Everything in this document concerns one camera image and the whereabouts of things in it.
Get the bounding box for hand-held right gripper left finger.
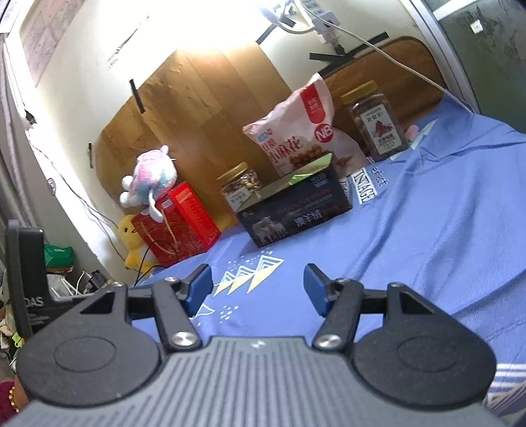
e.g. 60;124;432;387
79;264;214;352

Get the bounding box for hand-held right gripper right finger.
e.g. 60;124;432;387
303;264;435;352

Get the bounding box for black cardboard box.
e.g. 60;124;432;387
235;152;353;248

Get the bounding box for person's left forearm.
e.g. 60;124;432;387
0;380;29;419

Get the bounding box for green carton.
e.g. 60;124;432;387
43;244;77;272

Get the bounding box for red gold gift box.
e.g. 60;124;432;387
131;181;223;268

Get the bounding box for yellow plush toy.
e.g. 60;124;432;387
118;213;159;272

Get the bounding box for round nut jar gold lid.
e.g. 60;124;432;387
216;161;262;214

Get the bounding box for blue printed bed sheet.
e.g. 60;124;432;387
135;96;526;370

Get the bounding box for white pink plush toy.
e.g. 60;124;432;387
119;145;178;224

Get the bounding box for pink snack bag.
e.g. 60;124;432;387
242;73;368;178

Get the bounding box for square nut jar yellow lid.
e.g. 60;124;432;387
340;80;409;162

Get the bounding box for wooden headboard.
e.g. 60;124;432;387
94;36;448;231

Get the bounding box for short black tape strip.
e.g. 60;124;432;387
129;79;146;114

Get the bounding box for blue striped cloth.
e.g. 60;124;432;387
483;361;526;427

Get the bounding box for long black tape strip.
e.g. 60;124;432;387
308;32;389;77

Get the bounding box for crossed black tape strip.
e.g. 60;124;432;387
255;16;299;45

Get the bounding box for white power strip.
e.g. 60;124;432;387
300;0;342;46

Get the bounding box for frosted glass door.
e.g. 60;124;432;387
423;0;526;134

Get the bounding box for black cable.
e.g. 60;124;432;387
133;230;183;286

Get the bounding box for wall poster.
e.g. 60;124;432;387
18;0;87;87

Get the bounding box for white cable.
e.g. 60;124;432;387
329;20;477;116

